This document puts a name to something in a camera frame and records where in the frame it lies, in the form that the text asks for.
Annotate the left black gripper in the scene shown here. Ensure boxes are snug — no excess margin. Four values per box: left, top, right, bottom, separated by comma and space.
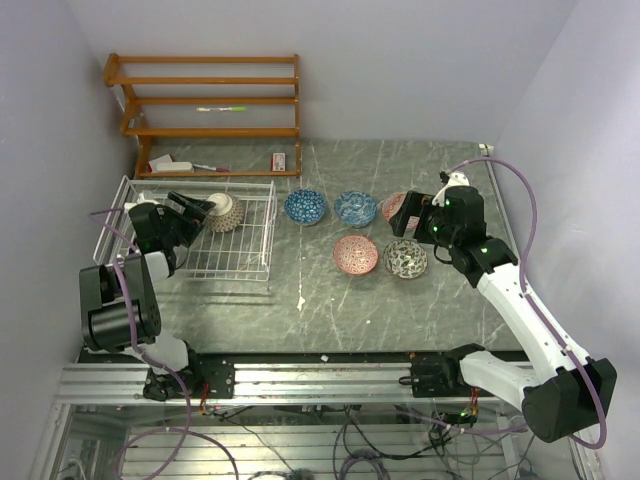
159, 191, 216, 248

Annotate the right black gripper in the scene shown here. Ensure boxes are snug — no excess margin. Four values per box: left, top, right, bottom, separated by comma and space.
390, 190, 459, 250

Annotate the brown patterned bowl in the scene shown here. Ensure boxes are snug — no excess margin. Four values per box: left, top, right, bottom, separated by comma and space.
205, 193, 245, 233

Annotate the red circle patterned bowl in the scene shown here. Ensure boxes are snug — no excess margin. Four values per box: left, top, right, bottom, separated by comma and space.
332, 235, 379, 276

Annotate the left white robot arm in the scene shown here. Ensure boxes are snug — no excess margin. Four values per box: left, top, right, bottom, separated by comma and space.
79, 191, 231, 401

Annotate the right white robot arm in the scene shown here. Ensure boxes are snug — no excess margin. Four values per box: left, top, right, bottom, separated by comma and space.
390, 186, 617, 449

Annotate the wooden shelf rack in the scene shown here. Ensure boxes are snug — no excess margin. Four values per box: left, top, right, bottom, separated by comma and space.
102, 52, 302, 179

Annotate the red striped bowl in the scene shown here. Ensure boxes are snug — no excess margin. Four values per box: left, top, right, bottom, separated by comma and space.
381, 192, 419, 231

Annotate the black and white leaf bowl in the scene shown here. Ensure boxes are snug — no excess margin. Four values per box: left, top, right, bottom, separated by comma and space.
383, 239, 428, 280

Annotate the white soap bar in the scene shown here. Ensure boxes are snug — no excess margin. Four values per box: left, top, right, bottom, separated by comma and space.
158, 162, 195, 174

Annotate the light blue patterned bowl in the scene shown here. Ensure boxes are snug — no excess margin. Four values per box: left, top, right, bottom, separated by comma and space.
334, 190, 377, 228

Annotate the red and white flat box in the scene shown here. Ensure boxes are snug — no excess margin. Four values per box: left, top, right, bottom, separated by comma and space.
147, 154, 174, 173

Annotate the red and white card box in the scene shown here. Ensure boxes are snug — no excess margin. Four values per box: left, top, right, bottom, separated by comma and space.
271, 152, 286, 172

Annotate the dark blue patterned bowl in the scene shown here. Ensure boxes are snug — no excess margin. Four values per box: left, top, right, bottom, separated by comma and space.
284, 189, 328, 226

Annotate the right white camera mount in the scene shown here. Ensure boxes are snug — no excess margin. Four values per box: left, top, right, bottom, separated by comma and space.
434, 171, 469, 204

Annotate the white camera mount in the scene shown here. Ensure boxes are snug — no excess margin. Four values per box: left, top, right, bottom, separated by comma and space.
124, 191, 159, 212
434, 171, 469, 204

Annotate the white wire dish rack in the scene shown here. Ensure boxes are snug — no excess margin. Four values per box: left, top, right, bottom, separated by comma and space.
93, 177, 278, 281

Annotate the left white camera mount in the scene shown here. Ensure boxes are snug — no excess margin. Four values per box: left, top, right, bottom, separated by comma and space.
124, 191, 159, 212

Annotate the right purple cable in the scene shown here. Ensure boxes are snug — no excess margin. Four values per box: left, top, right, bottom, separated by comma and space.
444, 156, 609, 449

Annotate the purple cable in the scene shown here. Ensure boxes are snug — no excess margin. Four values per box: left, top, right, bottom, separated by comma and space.
89, 207, 241, 480
444, 156, 609, 449

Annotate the aluminium mounting rail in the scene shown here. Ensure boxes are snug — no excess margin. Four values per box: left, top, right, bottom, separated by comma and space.
53, 361, 536, 405

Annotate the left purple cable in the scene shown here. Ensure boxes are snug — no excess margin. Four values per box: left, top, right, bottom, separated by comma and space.
89, 207, 241, 480

